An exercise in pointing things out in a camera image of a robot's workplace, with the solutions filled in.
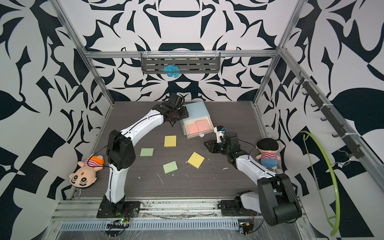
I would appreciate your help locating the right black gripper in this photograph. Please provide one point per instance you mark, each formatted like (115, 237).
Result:
(213, 144)

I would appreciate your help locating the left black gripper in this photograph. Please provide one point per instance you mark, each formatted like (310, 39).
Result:
(185, 113)

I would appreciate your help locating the light blue drawer box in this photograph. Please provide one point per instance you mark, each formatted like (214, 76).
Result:
(195, 110)

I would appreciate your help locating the yellow sticky note pad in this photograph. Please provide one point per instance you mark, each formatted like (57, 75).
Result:
(170, 141)

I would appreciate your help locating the cream drawer tray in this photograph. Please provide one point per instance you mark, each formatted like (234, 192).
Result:
(203, 133)

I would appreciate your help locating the pink sticky note pad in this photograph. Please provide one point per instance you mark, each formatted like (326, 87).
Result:
(203, 125)

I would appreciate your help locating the green sticky pad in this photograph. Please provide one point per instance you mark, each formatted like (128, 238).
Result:
(170, 167)
(147, 152)

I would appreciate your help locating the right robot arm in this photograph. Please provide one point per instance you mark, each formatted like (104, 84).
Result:
(275, 199)

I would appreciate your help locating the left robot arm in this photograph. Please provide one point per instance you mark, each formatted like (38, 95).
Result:
(120, 150)

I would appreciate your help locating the yellow sticky pad right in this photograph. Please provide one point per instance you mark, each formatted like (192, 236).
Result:
(196, 160)

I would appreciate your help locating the plush doll black hair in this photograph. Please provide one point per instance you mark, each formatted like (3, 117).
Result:
(268, 156)

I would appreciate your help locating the teal crumpled object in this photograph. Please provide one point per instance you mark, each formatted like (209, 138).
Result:
(172, 71)

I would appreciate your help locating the plush doll orange hat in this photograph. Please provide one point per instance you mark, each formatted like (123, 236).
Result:
(86, 175)

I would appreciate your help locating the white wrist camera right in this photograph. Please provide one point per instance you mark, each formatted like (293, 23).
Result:
(220, 133)

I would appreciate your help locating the grey wall shelf rack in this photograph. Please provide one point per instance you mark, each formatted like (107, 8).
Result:
(188, 63)

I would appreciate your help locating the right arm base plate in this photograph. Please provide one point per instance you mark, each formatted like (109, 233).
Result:
(230, 208)

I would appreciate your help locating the white cable duct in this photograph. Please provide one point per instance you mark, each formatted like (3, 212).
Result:
(151, 225)

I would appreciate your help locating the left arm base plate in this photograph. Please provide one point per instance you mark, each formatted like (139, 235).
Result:
(122, 209)

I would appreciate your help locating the black hook rail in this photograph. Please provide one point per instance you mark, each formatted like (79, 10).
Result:
(331, 115)

